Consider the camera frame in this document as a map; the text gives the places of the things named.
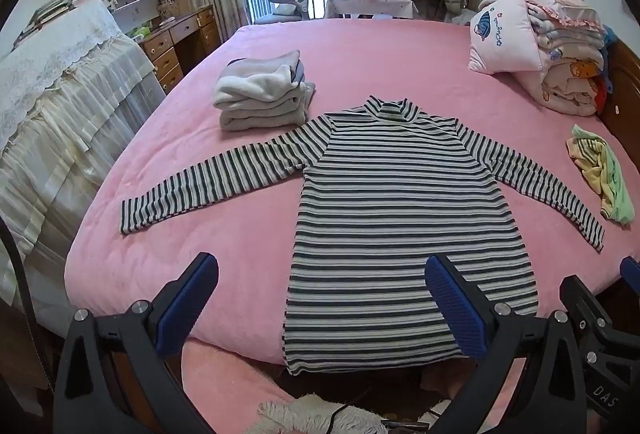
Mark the wooden desk with drawers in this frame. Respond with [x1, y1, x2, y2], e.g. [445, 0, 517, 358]
[137, 6, 222, 95]

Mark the pastel yellow green garment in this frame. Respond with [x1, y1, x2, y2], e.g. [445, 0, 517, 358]
[566, 124, 636, 227]

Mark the cartoon print folded quilt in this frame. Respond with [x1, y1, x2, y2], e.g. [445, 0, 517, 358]
[527, 12, 609, 117]

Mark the blue cloth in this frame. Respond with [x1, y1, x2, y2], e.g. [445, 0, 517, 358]
[600, 25, 621, 88]

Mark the black cable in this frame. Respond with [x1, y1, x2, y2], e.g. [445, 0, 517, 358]
[0, 217, 56, 390]

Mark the white pillow with whale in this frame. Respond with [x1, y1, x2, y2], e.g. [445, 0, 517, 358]
[467, 0, 544, 75]

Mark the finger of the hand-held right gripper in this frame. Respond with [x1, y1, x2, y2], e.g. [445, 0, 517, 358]
[559, 274, 623, 345]
[619, 256, 640, 286]

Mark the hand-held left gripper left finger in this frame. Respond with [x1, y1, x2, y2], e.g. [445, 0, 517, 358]
[52, 252, 221, 434]

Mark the striped turtleneck shirt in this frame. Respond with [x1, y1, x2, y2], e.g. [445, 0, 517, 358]
[120, 95, 607, 376]

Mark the wooden bed headboard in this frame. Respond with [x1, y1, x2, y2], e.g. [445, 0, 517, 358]
[597, 37, 640, 165]

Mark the lace covered furniture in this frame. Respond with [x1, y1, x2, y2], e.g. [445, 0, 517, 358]
[0, 0, 166, 305]

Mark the stack of books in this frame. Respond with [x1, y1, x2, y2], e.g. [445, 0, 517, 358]
[12, 0, 93, 48]

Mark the pink bed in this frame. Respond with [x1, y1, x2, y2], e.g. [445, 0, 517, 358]
[65, 17, 640, 434]

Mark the small table with tablecloth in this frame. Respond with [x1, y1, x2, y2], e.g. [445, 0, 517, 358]
[326, 0, 418, 20]

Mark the folded grey clothes stack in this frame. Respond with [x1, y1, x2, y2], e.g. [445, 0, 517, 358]
[212, 48, 317, 132]

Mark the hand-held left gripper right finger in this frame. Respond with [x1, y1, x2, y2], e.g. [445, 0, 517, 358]
[424, 254, 589, 434]

